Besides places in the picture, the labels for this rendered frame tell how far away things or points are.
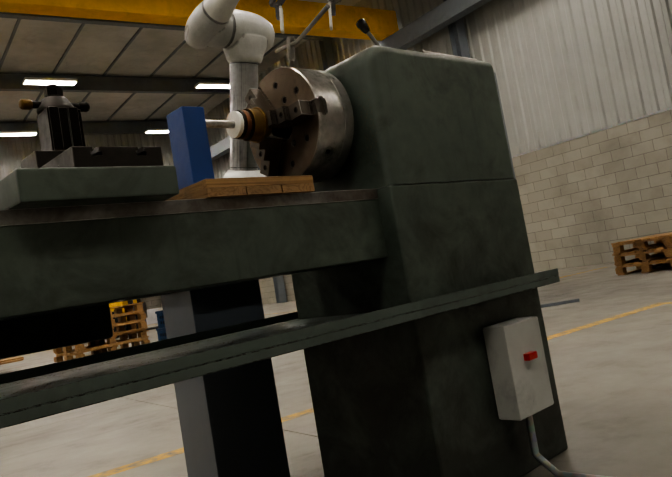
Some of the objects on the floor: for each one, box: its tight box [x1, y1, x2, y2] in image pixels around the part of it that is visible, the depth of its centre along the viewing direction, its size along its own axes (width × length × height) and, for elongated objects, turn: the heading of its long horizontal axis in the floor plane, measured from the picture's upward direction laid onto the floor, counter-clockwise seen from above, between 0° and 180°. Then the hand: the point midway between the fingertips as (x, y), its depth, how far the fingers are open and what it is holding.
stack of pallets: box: [53, 302, 150, 362], centre depth 1070 cm, size 126×86×73 cm
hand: (306, 26), depth 185 cm, fingers open, 13 cm apart
